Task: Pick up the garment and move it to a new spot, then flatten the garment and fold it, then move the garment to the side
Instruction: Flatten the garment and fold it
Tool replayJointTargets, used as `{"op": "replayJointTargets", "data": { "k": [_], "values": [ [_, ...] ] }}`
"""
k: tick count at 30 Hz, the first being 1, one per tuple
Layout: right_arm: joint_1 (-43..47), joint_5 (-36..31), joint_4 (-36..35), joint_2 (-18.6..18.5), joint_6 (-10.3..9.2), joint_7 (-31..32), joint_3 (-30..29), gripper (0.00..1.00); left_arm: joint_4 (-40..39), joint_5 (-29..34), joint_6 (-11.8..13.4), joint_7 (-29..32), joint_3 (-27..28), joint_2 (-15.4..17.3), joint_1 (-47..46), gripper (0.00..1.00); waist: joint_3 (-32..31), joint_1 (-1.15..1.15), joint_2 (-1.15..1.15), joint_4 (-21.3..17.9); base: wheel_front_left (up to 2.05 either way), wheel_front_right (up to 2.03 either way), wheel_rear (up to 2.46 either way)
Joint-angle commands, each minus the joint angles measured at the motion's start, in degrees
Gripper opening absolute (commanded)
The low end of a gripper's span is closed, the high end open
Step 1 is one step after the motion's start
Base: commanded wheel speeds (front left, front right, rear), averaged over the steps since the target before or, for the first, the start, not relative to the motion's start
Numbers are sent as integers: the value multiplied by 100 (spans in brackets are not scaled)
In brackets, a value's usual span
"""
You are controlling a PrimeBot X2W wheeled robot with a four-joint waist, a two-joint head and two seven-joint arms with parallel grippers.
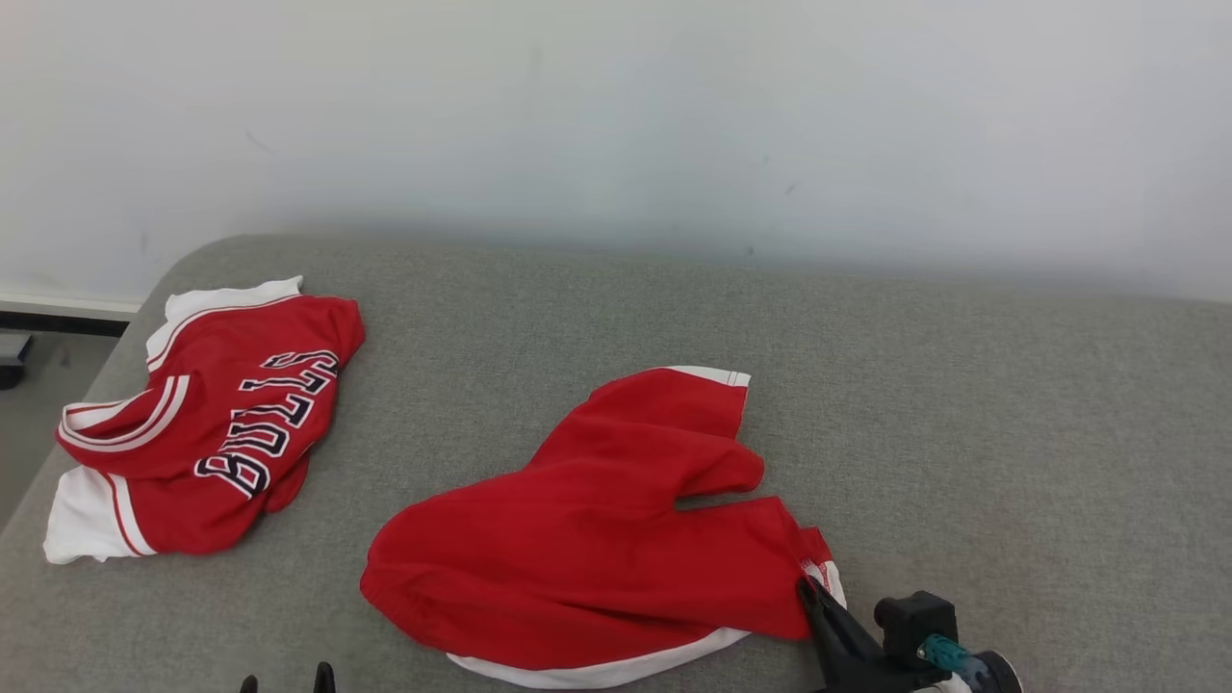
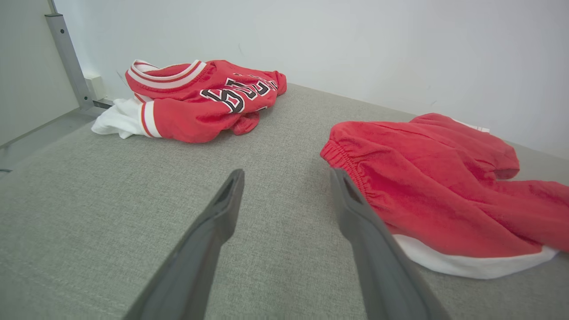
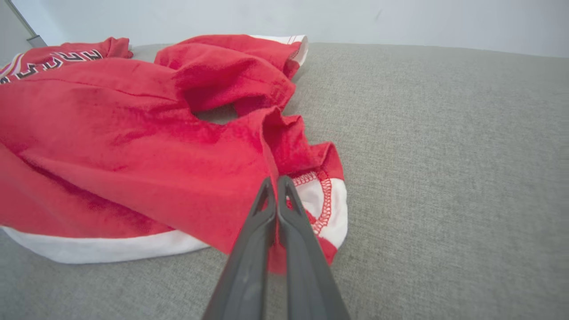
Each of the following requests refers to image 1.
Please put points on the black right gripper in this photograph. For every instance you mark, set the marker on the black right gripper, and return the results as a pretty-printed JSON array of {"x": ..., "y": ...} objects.
[{"x": 885, "y": 683}]

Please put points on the red Bulls jersey shirt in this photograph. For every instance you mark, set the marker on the red Bulls jersey shirt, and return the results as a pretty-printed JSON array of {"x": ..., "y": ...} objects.
[{"x": 192, "y": 500}]

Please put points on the dark grey box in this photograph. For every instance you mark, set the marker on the dark grey box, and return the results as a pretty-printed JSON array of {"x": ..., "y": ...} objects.
[{"x": 12, "y": 361}]

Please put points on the red shorts with white trim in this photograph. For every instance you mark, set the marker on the red shorts with white trim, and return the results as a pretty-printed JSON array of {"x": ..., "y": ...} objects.
[{"x": 577, "y": 558}]

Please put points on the white and black wall baseboard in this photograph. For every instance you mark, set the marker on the white and black wall baseboard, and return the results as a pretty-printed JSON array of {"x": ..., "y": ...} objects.
[{"x": 58, "y": 310}]

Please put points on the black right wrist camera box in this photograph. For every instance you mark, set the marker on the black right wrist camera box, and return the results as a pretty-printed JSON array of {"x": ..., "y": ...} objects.
[{"x": 914, "y": 616}]

